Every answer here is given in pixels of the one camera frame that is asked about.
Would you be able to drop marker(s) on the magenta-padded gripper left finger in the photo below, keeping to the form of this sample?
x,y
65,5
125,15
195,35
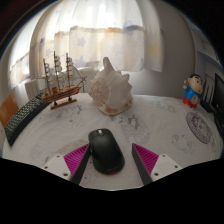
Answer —
x,y
78,159

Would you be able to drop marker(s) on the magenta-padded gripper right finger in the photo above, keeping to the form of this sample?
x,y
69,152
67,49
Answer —
x,y
145,160

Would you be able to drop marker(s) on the black computer mouse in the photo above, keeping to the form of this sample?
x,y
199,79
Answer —
x,y
106,151

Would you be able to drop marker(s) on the white printed tablecloth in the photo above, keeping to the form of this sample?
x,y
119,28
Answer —
x,y
160,123

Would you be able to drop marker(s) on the wooden model sailing ship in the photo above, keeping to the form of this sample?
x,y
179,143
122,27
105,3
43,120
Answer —
x,y
61,94

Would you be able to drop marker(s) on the black keyboard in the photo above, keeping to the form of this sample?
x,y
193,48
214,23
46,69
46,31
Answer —
x,y
23,116

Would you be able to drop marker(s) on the large white conch shell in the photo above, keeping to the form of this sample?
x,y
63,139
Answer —
x,y
110,90

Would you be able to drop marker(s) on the cartoon boy figurine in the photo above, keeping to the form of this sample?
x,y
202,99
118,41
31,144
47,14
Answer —
x,y
192,91

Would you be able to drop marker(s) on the white radiator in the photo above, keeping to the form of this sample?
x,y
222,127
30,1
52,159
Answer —
x,y
33,89

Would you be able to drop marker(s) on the black monitor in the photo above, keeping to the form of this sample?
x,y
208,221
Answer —
x,y
219,100

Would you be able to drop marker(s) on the white star-print curtain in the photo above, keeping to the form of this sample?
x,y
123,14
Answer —
x,y
106,36

